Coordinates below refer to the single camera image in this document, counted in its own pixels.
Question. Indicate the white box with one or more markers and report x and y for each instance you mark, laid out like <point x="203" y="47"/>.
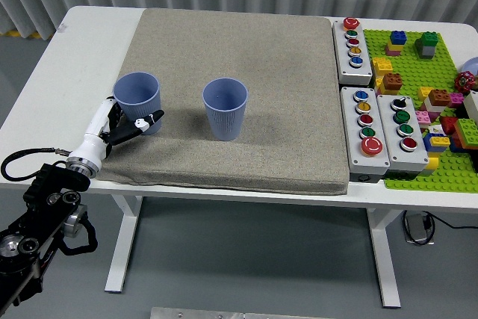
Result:
<point x="471" y="104"/>

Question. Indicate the magenta toy brick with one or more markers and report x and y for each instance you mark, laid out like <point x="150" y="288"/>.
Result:
<point x="456" y="99"/>

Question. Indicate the light blue bowl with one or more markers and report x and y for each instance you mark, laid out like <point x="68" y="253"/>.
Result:
<point x="471" y="65"/>

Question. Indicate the brown yellow brick stack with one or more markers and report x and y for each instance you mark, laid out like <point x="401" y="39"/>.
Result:
<point x="391" y="83"/>

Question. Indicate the green grey brick stack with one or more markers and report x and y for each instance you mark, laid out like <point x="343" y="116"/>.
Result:
<point x="426" y="45"/>

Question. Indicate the white table leg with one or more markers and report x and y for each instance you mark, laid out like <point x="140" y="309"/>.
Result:
<point x="123" y="244"/>
<point x="384" y="255"/>

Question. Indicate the red valve wheel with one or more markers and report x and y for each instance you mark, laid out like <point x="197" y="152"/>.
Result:
<point x="464" y="81"/>

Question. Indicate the light pink toy brick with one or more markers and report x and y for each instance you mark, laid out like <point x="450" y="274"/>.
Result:
<point x="424" y="117"/>

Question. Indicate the blue yellow pink brick stack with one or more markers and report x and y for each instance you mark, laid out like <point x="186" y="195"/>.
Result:
<point x="396" y="43"/>

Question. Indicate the grey box small red mushroom button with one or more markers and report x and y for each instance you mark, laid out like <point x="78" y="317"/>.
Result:
<point x="353" y="68"/>

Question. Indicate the red toy brick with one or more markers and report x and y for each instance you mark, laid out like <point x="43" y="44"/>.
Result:
<point x="448" y="124"/>

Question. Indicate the yellow toy brick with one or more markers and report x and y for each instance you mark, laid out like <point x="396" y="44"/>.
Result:
<point x="381" y="66"/>
<point x="424" y="93"/>
<point x="431" y="165"/>

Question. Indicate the grey box large red mushroom button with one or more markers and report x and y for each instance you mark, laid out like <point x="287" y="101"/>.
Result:
<point x="367" y="162"/>

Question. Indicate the grey power adapter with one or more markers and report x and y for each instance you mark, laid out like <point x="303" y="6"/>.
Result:
<point x="416" y="228"/>

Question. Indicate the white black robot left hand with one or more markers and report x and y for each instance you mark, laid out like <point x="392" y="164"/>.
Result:
<point x="95" y="128"/>

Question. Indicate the green orange brick stack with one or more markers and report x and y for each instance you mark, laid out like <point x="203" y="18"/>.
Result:
<point x="466" y="132"/>

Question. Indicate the grey-brown fabric mat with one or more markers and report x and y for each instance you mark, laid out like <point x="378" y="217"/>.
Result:
<point x="239" y="54"/>

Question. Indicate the yellow black floor tape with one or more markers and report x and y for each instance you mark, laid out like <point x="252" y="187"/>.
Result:
<point x="37" y="35"/>

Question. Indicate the blue ribbed plastic cup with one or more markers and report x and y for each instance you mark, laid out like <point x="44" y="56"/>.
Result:
<point x="225" y="110"/>
<point x="136" y="91"/>

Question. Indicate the white tile yellow symbol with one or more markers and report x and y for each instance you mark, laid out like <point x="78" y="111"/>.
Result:
<point x="435" y="130"/>

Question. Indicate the grey box black knob four buttons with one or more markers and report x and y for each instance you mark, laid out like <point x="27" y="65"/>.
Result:
<point x="411" y="158"/>

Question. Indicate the brown white brick stack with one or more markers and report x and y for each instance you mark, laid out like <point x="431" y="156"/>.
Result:
<point x="438" y="99"/>

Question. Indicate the green studded baseplate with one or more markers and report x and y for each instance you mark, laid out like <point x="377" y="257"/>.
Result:
<point x="407" y="61"/>

